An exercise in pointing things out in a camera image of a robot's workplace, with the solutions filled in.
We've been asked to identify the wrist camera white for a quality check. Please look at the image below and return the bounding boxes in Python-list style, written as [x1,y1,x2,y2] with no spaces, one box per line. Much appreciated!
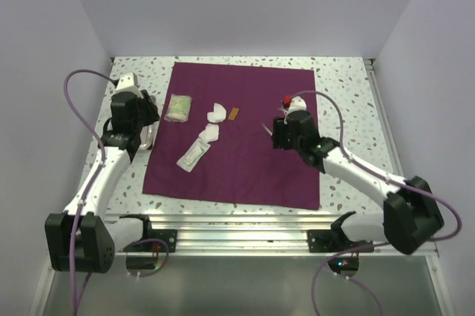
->
[115,72,141,96]
[282,96,307,113]

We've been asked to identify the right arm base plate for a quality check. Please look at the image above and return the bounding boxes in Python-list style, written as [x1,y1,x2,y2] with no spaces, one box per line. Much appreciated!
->
[307,211,374,253]

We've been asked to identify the white gauze pad near packet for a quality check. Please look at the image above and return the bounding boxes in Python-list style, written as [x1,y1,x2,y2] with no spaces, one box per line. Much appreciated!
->
[199,124,220,143]

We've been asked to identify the steel instrument tray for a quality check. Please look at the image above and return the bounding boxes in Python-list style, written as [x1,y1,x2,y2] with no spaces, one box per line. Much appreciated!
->
[137,125,155,151]

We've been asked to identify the aluminium rail frame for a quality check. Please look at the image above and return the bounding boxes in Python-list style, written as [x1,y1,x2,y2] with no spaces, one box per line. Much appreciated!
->
[29,56,453,316]

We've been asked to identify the suture packet white green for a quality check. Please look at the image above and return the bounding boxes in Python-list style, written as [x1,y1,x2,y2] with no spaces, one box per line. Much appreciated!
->
[177,138,210,172]

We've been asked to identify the purple cable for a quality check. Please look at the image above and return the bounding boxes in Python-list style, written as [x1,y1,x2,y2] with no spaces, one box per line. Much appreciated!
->
[292,90,462,316]
[63,68,119,316]

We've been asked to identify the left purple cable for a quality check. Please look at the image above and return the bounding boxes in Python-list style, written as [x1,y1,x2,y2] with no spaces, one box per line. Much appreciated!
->
[63,68,119,316]

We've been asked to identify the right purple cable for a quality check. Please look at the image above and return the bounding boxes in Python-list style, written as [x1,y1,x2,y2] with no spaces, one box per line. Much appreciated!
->
[292,90,462,316]

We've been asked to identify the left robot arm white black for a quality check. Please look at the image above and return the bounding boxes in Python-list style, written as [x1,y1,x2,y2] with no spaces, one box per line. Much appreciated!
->
[45,90,160,273]

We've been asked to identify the white gauze pad far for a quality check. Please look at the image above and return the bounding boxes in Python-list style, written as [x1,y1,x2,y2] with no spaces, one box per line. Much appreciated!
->
[207,103,227,124]

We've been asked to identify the bagged bandage roll green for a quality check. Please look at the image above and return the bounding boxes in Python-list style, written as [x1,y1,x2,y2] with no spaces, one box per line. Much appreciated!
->
[165,94,192,122]

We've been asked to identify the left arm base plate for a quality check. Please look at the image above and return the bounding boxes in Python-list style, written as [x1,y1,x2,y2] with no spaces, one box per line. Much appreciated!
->
[119,214,177,253]

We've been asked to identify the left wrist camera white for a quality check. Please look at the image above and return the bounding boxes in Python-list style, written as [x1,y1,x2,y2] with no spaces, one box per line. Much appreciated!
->
[115,72,141,96]

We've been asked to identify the straight pointed steel tweezers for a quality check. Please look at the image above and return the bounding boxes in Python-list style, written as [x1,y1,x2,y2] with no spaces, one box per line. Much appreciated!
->
[261,123,273,137]

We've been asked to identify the purple cloth mat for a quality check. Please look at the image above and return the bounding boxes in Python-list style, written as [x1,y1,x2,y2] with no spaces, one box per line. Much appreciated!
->
[142,62,320,210]

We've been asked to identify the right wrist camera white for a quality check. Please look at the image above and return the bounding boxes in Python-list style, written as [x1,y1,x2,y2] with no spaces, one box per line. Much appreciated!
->
[282,96,307,113]

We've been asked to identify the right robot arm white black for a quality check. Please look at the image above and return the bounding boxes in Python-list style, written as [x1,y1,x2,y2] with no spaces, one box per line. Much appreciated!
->
[272,111,445,255]

